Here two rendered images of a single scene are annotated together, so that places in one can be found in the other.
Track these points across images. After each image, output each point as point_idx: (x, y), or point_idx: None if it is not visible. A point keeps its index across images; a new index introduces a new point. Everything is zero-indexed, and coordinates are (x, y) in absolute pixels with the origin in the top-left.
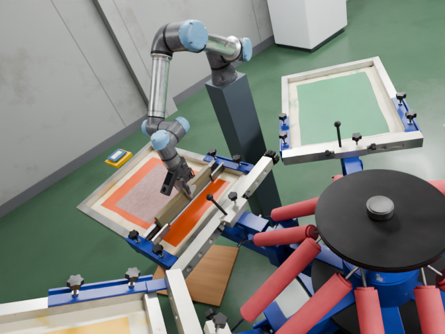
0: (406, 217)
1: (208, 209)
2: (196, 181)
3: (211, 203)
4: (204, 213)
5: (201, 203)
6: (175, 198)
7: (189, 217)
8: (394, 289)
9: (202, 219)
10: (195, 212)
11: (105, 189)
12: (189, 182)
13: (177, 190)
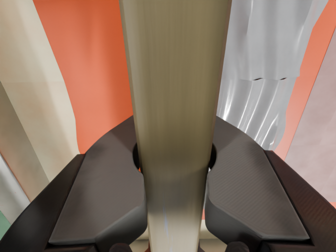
0: None
1: (61, 101)
2: (150, 248)
3: (86, 134)
4: (62, 75)
5: (127, 114)
6: (156, 35)
7: (110, 3)
8: None
9: (32, 35)
10: (110, 56)
11: None
12: (185, 239)
13: (320, 125)
